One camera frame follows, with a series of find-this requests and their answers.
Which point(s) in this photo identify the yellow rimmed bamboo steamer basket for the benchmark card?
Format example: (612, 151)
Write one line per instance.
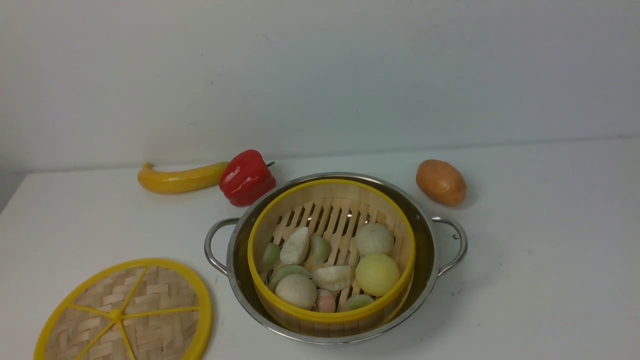
(332, 208)

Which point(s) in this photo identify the green dumpling lower left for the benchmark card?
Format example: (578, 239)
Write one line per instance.
(284, 271)

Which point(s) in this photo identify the white crescent dumpling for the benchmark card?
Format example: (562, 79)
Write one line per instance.
(296, 248)
(333, 278)

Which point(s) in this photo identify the green dumpling far left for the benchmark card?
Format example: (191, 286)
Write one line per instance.
(271, 257)

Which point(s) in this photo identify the green dumpling centre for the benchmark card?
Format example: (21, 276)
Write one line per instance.
(320, 250)

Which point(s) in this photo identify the pink small dumpling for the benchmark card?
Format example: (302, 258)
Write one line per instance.
(326, 302)

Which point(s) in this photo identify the red toy bell pepper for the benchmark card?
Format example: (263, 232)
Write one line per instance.
(247, 178)

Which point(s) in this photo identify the green dumpling near right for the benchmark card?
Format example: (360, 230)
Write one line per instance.
(357, 302)

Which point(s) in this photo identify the white crescent dumpling centre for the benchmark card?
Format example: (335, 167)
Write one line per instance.
(333, 278)

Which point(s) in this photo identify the white round bun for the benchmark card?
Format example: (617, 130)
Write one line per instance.
(374, 238)
(297, 290)

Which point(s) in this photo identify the yellow woven bamboo steamer lid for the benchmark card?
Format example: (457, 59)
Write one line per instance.
(144, 309)

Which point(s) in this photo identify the white round bun near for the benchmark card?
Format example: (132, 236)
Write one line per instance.
(297, 290)

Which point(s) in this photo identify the stainless steel pot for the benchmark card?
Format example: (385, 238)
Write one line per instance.
(441, 243)

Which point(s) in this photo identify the white crescent dumpling upper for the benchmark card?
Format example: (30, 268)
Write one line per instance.
(296, 248)

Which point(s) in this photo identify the yellow round bun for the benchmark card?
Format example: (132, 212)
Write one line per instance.
(377, 274)

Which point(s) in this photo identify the white round bun far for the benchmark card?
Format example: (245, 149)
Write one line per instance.
(374, 238)

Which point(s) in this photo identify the green dumpling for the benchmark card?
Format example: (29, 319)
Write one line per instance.
(284, 271)
(271, 257)
(320, 250)
(357, 302)

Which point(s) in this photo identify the brown toy potato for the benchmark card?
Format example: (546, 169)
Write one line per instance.
(441, 182)

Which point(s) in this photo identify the yellow toy banana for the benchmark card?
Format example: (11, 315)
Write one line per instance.
(178, 182)

